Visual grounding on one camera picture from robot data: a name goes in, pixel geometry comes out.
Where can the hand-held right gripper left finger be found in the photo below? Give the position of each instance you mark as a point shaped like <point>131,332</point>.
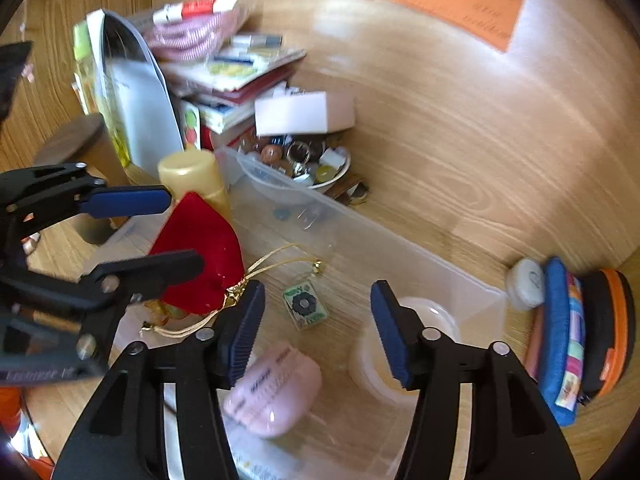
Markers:
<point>245,330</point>

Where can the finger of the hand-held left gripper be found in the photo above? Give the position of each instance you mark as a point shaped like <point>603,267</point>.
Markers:
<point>165,263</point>
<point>130,202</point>

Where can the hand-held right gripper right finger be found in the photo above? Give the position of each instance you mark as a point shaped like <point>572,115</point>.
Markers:
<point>395,335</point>

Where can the cream plastic jar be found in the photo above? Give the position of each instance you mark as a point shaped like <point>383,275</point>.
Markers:
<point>365,360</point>

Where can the red velvet pouch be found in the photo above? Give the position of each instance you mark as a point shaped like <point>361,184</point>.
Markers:
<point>200,240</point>

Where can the small green charm box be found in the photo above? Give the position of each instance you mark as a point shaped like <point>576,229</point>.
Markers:
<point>304,306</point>

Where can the yellow sunscreen bottle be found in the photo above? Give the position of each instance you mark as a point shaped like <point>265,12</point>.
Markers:
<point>192,172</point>

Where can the pink cosmetic jar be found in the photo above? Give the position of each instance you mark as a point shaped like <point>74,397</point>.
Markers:
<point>280,390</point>

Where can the clear plastic storage bin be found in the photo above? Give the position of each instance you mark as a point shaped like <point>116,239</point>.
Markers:
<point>360,255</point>

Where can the dark wooden mug lid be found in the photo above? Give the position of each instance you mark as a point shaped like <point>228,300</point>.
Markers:
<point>70,137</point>

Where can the fruit print box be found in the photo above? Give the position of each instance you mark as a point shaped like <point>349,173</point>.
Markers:
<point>190,125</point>

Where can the pink pouch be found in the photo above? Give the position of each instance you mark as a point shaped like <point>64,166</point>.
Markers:
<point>534,345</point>

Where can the white round container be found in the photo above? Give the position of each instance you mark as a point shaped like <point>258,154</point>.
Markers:
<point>525,282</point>

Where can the stack of books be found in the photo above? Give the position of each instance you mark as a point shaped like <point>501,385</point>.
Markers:
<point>235,90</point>

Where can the blue patchwork pouch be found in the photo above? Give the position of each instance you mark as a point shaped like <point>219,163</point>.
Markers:
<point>562,330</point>

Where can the white ceramic bowl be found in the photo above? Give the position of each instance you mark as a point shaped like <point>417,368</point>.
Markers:
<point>335,177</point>

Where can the white bowl of trinkets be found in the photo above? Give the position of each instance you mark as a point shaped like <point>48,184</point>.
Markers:
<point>295,155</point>

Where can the dark flat object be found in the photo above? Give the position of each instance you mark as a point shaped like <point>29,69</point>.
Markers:
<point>12,80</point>

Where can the pink striped cloth bag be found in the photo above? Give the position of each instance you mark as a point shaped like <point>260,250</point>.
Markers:
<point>195,35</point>

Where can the white card box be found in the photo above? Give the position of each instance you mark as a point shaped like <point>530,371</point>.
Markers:
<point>295,115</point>

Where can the red white packet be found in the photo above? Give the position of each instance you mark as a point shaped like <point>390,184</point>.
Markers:
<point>200,7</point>

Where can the black orange round case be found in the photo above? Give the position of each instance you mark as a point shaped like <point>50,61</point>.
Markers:
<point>607,330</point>

